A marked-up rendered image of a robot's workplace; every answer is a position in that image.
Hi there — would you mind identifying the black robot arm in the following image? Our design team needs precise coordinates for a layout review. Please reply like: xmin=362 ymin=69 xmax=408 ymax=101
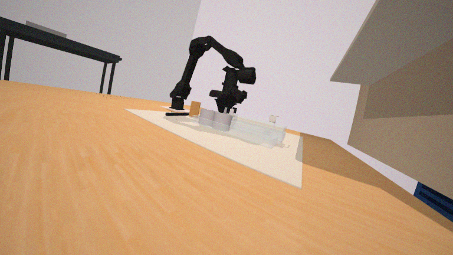
xmin=169 ymin=36 xmax=256 ymax=110

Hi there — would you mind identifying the orange-brown cube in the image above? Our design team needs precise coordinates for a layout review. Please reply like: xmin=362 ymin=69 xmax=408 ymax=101
xmin=189 ymin=101 xmax=201 ymax=116

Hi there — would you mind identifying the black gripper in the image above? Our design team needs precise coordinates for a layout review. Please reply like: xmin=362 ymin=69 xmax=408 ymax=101
xmin=209 ymin=80 xmax=242 ymax=114

